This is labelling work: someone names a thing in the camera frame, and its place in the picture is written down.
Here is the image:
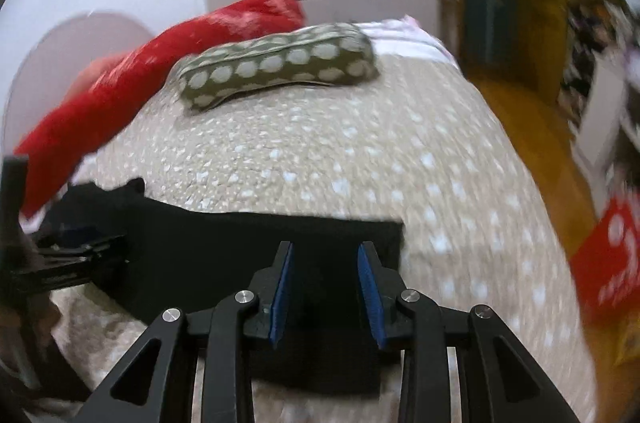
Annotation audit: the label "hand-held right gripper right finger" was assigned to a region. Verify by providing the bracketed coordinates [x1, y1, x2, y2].
[356, 242, 581, 423]

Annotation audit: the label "green polka dot pillow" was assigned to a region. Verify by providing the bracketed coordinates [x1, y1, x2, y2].
[167, 23, 381, 116]

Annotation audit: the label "pink striped cloth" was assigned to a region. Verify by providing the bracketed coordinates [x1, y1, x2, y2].
[357, 15, 463, 71]

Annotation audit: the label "red bag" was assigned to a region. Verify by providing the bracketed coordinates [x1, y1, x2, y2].
[569, 195, 640, 321]

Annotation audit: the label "beige spotted bed cover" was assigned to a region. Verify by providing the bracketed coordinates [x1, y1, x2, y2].
[30, 53, 598, 423]

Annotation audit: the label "red blanket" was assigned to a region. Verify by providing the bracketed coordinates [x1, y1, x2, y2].
[14, 0, 307, 220]

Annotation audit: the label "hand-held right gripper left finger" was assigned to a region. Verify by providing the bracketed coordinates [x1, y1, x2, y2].
[74, 241, 294, 423]

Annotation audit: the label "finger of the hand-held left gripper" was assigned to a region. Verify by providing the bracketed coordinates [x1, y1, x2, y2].
[35, 230, 128, 264]

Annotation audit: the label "black pants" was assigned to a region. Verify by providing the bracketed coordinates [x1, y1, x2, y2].
[37, 177, 407, 396]

